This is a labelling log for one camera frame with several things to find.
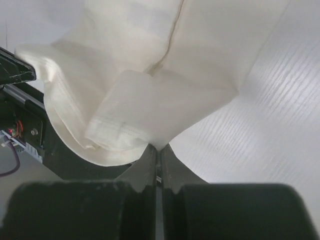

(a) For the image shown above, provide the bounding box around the cream white t shirt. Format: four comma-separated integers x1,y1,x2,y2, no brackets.
15,0,289,167

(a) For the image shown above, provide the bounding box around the left white cable duct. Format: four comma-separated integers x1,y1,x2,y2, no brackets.
0,130,43,163

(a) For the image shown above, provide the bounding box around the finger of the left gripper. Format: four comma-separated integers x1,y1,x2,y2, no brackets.
0,47,36,84

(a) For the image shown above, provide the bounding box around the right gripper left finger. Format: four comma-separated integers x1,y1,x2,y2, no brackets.
6,146,157,240

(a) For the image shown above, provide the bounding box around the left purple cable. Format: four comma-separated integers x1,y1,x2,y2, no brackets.
0,139,21,177

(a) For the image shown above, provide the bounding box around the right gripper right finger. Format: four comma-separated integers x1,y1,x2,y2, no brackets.
159,146,315,240

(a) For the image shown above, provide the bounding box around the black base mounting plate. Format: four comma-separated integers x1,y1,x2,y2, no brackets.
0,83,130,180

